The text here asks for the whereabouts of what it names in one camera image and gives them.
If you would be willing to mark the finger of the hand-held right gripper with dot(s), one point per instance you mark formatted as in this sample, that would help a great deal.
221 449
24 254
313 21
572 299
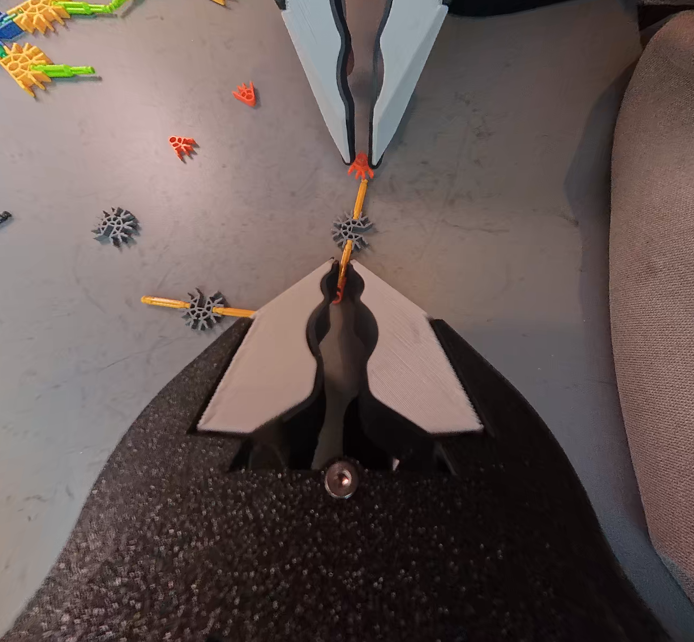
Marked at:
415 18
309 18

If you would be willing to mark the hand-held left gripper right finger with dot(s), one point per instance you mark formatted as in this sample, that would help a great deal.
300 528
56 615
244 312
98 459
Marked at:
423 376

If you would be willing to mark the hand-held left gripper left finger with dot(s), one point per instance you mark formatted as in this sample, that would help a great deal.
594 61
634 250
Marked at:
265 376

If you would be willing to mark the yellow short rod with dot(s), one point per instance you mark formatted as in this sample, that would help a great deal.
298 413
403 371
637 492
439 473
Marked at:
238 312
345 265
360 198
165 301

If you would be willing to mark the grey snowflake connector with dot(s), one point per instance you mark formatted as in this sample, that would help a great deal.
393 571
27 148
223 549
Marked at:
115 226
203 309
352 230

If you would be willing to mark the orange small connector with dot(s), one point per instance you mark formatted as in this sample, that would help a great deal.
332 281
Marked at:
360 166
245 94
181 147
337 296

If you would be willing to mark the toy model with red rod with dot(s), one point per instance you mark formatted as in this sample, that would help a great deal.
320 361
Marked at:
32 13

